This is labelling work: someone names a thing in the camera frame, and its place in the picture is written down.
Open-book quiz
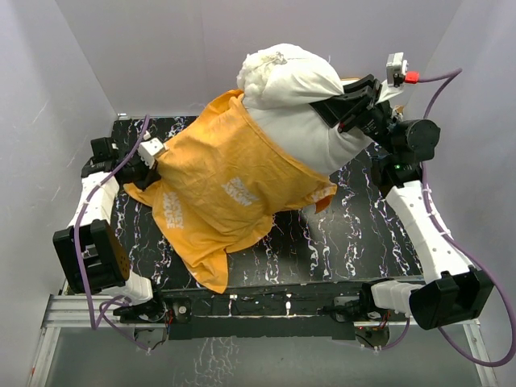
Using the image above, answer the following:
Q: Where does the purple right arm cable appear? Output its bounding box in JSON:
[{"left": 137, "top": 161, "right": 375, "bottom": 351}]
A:
[{"left": 406, "top": 67, "right": 516, "bottom": 368}]

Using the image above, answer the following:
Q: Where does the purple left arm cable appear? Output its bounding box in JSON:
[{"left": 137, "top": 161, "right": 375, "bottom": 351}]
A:
[{"left": 74, "top": 114, "right": 152, "bottom": 331}]

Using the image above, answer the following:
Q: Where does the orange pillowcase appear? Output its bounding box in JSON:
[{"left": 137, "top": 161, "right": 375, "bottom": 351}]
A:
[{"left": 123, "top": 89, "right": 337, "bottom": 293}]

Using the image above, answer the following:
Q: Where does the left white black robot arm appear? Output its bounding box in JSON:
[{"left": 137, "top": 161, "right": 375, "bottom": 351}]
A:
[{"left": 52, "top": 134, "right": 167, "bottom": 323}]

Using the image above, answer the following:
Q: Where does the white pillow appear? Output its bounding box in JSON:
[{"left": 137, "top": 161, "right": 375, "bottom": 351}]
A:
[{"left": 235, "top": 42, "right": 404, "bottom": 175}]

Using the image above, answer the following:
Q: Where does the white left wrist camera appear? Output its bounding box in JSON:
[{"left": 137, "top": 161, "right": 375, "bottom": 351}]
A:
[{"left": 137, "top": 138, "right": 167, "bottom": 169}]

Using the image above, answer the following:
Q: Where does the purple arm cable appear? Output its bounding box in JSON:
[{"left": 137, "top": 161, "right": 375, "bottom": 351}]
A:
[
  {"left": 74, "top": 114, "right": 152, "bottom": 331},
  {"left": 406, "top": 67, "right": 516, "bottom": 368}
]

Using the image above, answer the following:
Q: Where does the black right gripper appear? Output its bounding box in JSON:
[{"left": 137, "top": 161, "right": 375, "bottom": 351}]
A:
[{"left": 306, "top": 76, "right": 401, "bottom": 156}]

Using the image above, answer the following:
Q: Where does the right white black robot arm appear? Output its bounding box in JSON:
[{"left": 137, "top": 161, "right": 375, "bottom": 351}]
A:
[{"left": 311, "top": 75, "right": 493, "bottom": 330}]

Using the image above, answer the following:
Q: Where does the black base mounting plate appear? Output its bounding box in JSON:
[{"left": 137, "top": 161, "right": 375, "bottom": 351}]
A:
[{"left": 150, "top": 281, "right": 383, "bottom": 340}]

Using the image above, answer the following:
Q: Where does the aluminium frame rail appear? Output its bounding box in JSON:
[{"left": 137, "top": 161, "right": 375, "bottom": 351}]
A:
[{"left": 27, "top": 108, "right": 499, "bottom": 387}]

